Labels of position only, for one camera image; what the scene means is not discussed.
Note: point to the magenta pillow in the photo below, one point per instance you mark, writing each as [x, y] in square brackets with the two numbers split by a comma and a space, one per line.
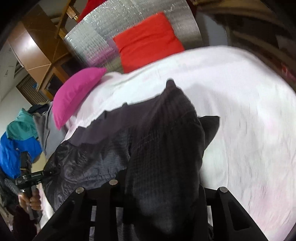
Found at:
[72, 92]

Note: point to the black quilted puffer jacket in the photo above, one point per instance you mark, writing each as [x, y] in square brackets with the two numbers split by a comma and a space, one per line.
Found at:
[155, 149]

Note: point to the red pillow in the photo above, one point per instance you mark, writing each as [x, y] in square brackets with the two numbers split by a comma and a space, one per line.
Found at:
[150, 40]

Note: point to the wooden side table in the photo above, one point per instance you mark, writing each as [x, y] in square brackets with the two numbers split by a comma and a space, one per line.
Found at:
[260, 27]

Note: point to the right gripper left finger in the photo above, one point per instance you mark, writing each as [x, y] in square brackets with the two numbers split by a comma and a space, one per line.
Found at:
[85, 209]

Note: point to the grey garment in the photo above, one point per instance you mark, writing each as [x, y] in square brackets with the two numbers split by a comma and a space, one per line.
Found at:
[49, 136]

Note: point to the white bed blanket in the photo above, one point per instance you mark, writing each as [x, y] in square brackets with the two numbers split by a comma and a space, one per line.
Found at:
[253, 152]

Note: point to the blue jacket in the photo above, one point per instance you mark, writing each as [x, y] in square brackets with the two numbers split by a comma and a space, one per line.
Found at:
[11, 154]

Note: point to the red blanket on panel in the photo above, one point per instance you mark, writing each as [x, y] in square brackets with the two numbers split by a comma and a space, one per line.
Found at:
[90, 6]

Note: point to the person left hand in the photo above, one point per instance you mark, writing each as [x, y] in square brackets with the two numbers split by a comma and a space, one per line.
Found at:
[33, 202]

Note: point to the teal jacket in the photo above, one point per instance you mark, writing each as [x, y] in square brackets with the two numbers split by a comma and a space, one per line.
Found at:
[22, 128]

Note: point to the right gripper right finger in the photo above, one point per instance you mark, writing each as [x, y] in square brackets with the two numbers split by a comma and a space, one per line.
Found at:
[225, 218]

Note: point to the silver foil insulation panel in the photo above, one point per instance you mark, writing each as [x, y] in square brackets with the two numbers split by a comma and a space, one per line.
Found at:
[91, 40]

